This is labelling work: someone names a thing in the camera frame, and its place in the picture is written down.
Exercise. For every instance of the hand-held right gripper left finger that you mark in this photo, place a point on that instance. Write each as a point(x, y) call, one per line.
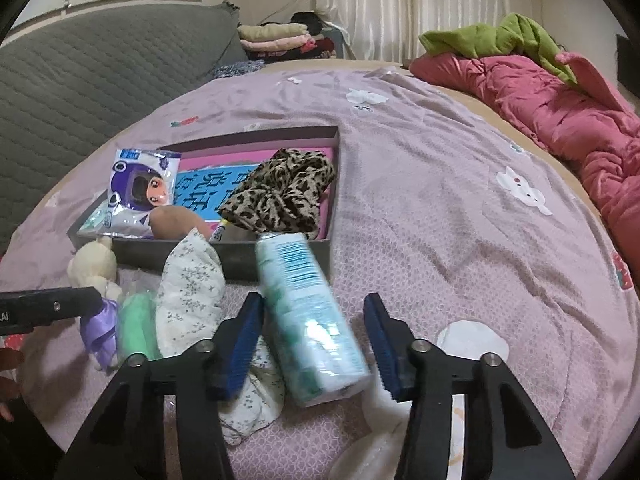
point(242, 350)

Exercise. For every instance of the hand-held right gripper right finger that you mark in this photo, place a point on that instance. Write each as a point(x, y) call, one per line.
point(385, 350)

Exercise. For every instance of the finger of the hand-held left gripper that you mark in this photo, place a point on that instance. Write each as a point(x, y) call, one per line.
point(55, 306)

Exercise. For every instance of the cream plush teddy toy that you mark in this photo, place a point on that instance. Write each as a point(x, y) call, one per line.
point(92, 265)

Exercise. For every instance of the white teal tissue roll pack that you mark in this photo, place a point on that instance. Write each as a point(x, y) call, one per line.
point(305, 310)

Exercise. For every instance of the shallow dark box pink print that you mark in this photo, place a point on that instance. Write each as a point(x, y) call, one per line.
point(235, 257)

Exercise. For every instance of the peach makeup sponge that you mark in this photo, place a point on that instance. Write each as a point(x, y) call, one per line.
point(172, 222)

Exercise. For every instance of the purple cartoon packet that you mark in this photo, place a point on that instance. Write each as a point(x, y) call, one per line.
point(140, 185)

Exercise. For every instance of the leopard print scarf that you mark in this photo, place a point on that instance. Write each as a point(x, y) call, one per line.
point(280, 190)

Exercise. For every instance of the person's left hand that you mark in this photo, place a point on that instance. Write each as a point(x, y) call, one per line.
point(9, 370)

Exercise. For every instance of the white floral cloth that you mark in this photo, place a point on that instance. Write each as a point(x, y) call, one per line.
point(190, 285)

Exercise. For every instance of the mint green sponge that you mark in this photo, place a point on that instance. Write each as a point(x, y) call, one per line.
point(137, 325)

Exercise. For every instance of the grey quilted headboard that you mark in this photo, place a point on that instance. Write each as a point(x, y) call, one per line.
point(100, 85)

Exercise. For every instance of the blue floral cloth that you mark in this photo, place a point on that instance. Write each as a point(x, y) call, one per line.
point(239, 68)

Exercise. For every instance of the red quilt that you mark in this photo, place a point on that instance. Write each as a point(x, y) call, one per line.
point(550, 110)

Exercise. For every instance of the pale blue chair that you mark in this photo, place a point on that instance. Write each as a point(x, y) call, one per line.
point(340, 40)

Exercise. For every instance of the beige folded cloth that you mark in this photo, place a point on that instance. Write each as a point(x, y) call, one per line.
point(270, 32)

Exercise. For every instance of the black garment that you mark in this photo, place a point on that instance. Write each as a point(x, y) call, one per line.
point(307, 21)

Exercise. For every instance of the green blanket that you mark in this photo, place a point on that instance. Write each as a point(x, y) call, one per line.
point(520, 35)

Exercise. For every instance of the white curtain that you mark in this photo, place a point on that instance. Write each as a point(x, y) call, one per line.
point(415, 5)

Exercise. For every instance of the black television screen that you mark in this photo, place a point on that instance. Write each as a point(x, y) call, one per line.
point(630, 60)

